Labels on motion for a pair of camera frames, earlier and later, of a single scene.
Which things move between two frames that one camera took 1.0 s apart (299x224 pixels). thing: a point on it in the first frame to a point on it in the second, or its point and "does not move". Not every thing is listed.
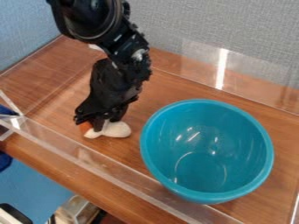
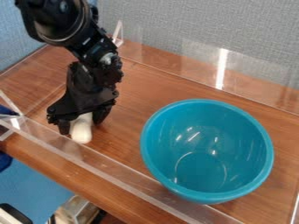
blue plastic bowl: [208, 150] does not move
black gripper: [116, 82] to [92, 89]
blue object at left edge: [5, 159] does not move
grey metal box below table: [77, 211] does not move
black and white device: [12, 216] does not move
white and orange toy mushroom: [112, 129] to [81, 127]
